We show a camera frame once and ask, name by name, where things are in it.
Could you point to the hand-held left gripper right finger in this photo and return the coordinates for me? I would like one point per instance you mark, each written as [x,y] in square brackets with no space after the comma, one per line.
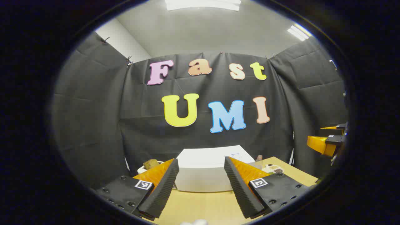
[240,190]

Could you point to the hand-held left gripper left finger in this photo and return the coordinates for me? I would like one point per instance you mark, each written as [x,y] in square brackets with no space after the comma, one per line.
[162,190]

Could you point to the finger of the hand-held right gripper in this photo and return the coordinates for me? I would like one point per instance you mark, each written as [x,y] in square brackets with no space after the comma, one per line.
[339,127]
[318,143]

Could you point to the white microwave oven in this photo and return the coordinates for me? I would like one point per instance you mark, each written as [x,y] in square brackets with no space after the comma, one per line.
[203,168]

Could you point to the brown bread piece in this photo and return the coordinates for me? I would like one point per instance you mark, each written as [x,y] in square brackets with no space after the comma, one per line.
[151,163]

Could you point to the clear plastic water bottle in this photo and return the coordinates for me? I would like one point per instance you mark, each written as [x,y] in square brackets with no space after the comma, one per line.
[259,157]

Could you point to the white divided bean dish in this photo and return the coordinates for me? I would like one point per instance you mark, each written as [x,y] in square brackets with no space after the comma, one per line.
[272,168]

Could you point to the black backdrop cloth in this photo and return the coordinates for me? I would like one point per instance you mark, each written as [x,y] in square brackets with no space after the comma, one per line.
[93,125]

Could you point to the long ceiling light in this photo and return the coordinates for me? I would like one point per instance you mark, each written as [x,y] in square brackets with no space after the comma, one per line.
[203,4]
[299,32]

